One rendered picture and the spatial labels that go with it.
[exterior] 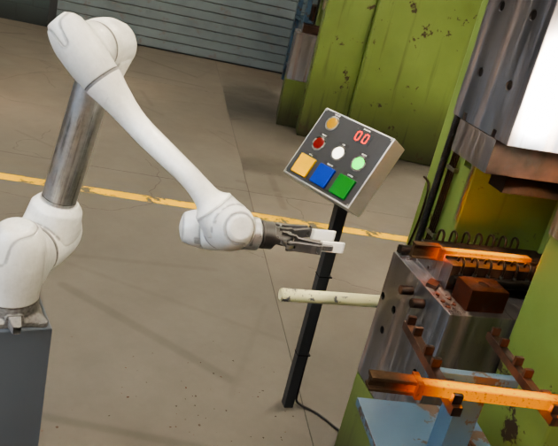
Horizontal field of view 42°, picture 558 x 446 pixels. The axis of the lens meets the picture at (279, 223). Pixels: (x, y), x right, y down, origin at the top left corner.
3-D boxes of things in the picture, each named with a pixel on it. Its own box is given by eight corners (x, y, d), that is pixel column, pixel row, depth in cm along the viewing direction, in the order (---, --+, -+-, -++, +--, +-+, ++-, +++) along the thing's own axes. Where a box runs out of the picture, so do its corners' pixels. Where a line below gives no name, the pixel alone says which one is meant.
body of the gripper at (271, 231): (252, 240, 196) (284, 242, 199) (259, 253, 189) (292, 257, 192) (258, 214, 193) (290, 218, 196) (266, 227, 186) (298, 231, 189)
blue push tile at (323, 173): (322, 188, 245) (335, 169, 246) (308, 179, 250) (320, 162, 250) (325, 190, 247) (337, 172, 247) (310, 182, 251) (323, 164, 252)
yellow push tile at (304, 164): (303, 177, 252) (316, 159, 252) (289, 169, 257) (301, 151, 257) (306, 179, 253) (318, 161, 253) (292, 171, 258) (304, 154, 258)
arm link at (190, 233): (230, 252, 194) (244, 252, 181) (174, 247, 189) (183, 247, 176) (234, 212, 194) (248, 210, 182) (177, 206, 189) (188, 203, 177)
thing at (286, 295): (280, 304, 243) (283, 291, 241) (276, 296, 248) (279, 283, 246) (396, 312, 257) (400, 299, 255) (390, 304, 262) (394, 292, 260)
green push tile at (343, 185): (343, 199, 239) (355, 181, 239) (327, 190, 244) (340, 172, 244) (345, 201, 240) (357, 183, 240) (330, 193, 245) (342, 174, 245)
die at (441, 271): (445, 289, 205) (453, 263, 202) (414, 257, 222) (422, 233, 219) (565, 298, 218) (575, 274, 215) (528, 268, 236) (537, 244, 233)
